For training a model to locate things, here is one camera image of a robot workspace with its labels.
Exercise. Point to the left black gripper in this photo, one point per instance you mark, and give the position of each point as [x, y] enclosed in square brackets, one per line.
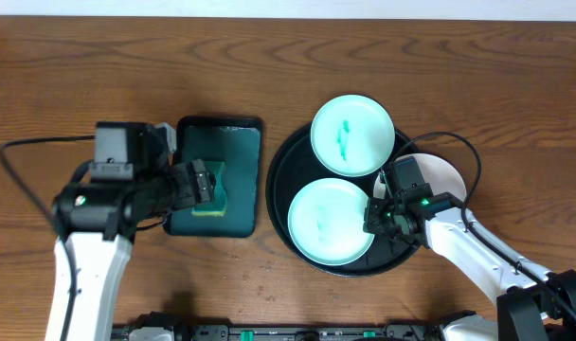
[193, 183]

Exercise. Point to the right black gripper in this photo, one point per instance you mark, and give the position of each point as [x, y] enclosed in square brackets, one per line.
[370, 222]

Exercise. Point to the green yellow sponge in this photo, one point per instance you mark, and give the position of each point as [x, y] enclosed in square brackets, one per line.
[214, 189]

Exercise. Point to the white plate with green smear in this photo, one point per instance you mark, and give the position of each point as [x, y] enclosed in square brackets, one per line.
[440, 174]

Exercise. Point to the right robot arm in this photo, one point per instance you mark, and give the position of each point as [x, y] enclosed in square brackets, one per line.
[532, 302]

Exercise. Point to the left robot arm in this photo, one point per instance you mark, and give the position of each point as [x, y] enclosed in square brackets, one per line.
[96, 225]

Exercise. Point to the black rectangular water tray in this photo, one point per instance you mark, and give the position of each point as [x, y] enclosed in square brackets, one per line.
[231, 150]

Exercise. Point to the round black serving tray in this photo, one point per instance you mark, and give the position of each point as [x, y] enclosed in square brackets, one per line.
[293, 167]

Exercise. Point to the mint plate with green smear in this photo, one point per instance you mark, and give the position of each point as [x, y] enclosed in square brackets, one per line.
[352, 135]

